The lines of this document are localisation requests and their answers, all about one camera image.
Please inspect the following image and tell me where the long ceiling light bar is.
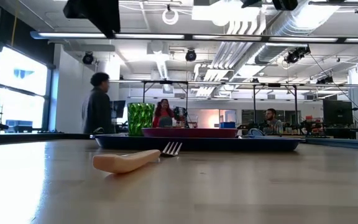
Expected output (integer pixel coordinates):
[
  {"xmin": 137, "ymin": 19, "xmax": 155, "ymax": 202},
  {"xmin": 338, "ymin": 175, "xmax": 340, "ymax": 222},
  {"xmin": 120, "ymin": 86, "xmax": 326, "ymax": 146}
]
[{"xmin": 29, "ymin": 30, "xmax": 358, "ymax": 45}]

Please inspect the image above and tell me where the pink plastic plate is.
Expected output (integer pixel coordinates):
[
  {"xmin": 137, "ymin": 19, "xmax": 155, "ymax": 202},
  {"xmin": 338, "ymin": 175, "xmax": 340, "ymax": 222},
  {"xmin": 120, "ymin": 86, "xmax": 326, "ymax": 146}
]
[{"xmin": 141, "ymin": 128, "xmax": 239, "ymax": 139}]

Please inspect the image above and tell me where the fork with orange handle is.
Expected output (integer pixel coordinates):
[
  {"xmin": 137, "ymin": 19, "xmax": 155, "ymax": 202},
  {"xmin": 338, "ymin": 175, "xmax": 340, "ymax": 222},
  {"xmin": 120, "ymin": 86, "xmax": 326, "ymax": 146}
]
[{"xmin": 92, "ymin": 141, "xmax": 183, "ymax": 174}]

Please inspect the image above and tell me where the large bright window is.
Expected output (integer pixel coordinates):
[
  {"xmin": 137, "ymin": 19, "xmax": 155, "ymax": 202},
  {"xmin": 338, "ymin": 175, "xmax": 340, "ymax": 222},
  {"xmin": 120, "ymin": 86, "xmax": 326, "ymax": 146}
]
[{"xmin": 0, "ymin": 46, "xmax": 50, "ymax": 132}]

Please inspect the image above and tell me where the black background rig frame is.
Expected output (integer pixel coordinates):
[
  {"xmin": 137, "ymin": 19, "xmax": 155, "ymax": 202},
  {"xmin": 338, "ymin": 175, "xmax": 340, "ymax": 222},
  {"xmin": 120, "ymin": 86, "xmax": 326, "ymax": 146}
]
[
  {"xmin": 251, "ymin": 83, "xmax": 300, "ymax": 126},
  {"xmin": 141, "ymin": 80, "xmax": 190, "ymax": 127}
]

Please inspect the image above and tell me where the standing person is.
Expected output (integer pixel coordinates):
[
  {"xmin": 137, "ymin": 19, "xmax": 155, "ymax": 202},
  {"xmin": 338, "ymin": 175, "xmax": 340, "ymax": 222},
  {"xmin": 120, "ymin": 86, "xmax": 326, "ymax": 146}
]
[{"xmin": 81, "ymin": 72, "xmax": 116, "ymax": 135}]

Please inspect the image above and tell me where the seated person in red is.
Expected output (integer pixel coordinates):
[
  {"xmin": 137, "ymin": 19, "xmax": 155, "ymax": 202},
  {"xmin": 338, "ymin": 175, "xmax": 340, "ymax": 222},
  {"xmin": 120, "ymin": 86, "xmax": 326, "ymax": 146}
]
[{"xmin": 152, "ymin": 98, "xmax": 177, "ymax": 129}]

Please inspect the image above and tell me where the white coiled ceiling cable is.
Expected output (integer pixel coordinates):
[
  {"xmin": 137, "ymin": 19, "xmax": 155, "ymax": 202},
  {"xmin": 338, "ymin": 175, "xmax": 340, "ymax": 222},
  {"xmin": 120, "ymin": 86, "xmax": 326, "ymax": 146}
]
[{"xmin": 161, "ymin": 4, "xmax": 180, "ymax": 26}]

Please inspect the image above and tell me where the black ceiling spotlight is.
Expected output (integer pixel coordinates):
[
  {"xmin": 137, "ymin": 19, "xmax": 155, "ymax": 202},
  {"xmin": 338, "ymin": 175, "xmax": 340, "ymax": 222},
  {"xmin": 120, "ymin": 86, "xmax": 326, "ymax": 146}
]
[
  {"xmin": 315, "ymin": 75, "xmax": 335, "ymax": 85},
  {"xmin": 272, "ymin": 0, "xmax": 299, "ymax": 11},
  {"xmin": 185, "ymin": 49, "xmax": 198, "ymax": 63},
  {"xmin": 82, "ymin": 51, "xmax": 95, "ymax": 66},
  {"xmin": 284, "ymin": 46, "xmax": 311, "ymax": 65}
]

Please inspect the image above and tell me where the black computer monitor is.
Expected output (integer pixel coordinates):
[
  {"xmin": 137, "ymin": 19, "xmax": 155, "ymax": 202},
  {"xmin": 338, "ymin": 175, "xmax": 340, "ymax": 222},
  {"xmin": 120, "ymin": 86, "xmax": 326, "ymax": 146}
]
[{"xmin": 323, "ymin": 99, "xmax": 354, "ymax": 126}]

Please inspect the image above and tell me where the seated person with beard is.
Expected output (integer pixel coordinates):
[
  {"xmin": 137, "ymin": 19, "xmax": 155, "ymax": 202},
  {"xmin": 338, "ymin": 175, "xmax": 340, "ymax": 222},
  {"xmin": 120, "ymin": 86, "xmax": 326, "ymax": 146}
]
[{"xmin": 260, "ymin": 108, "xmax": 284, "ymax": 136}]

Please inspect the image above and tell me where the green textured plastic cup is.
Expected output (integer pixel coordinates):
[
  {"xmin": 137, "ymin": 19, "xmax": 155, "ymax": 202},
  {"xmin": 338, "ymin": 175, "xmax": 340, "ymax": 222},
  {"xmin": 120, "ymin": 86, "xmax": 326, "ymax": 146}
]
[{"xmin": 127, "ymin": 102, "xmax": 155, "ymax": 137}]

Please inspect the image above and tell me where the silver ventilation duct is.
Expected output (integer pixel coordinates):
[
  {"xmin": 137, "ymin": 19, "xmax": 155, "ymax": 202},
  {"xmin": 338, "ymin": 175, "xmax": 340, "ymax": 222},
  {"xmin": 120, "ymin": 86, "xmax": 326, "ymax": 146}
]
[{"xmin": 253, "ymin": 0, "xmax": 342, "ymax": 66}]

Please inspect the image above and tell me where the small dark monitor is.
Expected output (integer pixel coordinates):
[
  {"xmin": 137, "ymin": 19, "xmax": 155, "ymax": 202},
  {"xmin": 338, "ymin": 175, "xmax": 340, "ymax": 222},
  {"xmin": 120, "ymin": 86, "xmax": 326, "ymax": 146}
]
[{"xmin": 110, "ymin": 100, "xmax": 127, "ymax": 119}]

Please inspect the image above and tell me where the blue plastic tray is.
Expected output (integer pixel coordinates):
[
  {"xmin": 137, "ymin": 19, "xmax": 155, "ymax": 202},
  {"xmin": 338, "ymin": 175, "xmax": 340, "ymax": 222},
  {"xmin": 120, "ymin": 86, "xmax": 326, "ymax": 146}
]
[{"xmin": 94, "ymin": 134, "xmax": 306, "ymax": 152}]

